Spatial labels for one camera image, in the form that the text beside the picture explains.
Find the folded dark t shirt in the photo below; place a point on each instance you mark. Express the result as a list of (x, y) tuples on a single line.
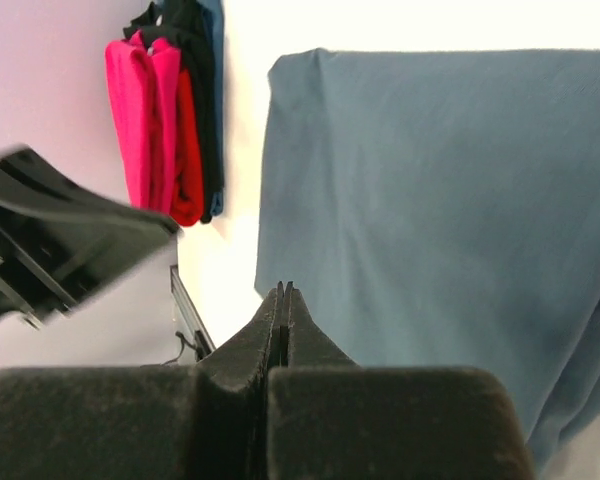
[(196, 28)]

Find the folded pink t shirt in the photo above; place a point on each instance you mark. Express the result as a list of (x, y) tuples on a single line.
[(142, 85)]

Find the folded red t shirt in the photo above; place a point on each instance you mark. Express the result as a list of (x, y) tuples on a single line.
[(188, 204)]

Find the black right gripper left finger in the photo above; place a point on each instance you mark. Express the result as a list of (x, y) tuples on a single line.
[(201, 421)]

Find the grey blue t shirt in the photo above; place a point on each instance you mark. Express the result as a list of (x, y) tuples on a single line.
[(443, 208)]

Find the aluminium frame profile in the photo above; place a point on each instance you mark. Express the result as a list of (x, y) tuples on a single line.
[(196, 342)]

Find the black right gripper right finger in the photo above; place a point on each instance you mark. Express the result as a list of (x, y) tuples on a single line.
[(329, 418)]

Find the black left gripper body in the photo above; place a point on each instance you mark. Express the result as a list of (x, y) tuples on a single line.
[(61, 244)]

